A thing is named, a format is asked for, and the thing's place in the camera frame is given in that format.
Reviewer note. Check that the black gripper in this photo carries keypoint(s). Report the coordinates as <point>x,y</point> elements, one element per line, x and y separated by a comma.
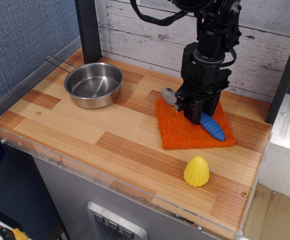
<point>203,81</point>

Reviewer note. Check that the blue handled metal spoon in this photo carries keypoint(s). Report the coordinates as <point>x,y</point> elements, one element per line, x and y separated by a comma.
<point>208,123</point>

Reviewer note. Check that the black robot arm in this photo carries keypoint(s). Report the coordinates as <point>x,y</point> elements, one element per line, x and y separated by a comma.
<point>217,25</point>

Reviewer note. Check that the orange knitted cloth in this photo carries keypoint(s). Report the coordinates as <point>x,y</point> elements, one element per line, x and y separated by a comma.
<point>177,132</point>

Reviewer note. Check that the yellow toy corn piece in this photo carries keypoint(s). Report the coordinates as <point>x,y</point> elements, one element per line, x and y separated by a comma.
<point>196,173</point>

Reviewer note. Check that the small steel pot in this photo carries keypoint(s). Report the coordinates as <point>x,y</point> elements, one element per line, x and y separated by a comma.
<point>93,85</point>

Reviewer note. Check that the silver button control panel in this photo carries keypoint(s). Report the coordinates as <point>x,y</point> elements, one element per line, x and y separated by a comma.
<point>111,226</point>

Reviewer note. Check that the clear acrylic table guard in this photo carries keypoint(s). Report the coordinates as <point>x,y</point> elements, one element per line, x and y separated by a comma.
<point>137,167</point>

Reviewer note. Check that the yellow object bottom left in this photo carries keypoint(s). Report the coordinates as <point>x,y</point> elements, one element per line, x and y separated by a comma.
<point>19,235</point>

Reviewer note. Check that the dark vertical post right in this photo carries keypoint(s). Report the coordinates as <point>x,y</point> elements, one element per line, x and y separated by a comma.
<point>279,95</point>

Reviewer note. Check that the dark vertical post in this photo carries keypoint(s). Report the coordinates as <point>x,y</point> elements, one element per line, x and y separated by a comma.
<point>279,95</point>
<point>88,29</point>

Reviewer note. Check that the dark vertical post left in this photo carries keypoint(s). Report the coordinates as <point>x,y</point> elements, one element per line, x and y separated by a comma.
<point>88,29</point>

